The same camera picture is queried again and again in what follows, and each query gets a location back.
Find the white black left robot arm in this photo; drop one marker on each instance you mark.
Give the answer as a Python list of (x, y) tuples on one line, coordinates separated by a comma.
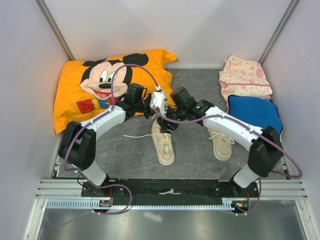
[(78, 144)]

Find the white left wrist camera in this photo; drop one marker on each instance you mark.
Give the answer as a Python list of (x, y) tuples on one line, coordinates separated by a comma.
[(158, 102)]

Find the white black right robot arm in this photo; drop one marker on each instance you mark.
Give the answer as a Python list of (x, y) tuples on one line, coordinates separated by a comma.
[(264, 145)]

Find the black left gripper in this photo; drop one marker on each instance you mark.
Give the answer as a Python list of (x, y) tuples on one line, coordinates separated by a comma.
[(151, 112)]

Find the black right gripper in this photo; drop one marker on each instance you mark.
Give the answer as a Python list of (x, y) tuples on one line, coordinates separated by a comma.
[(163, 123)]

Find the orange Mickey Mouse pillow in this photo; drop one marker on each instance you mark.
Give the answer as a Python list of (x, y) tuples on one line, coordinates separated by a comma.
[(87, 88)]

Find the grey slotted cable duct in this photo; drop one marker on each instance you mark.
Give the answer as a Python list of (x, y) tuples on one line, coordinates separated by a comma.
[(90, 204)]

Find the pink patterned folded garment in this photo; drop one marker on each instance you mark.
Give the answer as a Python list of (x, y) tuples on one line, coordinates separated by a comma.
[(244, 78)]

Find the blue folded cloth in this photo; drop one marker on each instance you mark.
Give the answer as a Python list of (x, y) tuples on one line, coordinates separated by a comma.
[(255, 111)]

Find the aluminium frame rail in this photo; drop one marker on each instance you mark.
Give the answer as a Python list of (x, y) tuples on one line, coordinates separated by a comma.
[(286, 189)]

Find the beige lace shoe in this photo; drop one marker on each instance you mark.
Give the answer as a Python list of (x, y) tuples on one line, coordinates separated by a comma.
[(165, 159), (222, 144)]

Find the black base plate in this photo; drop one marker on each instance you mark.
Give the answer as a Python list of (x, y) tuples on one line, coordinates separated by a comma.
[(191, 187)]

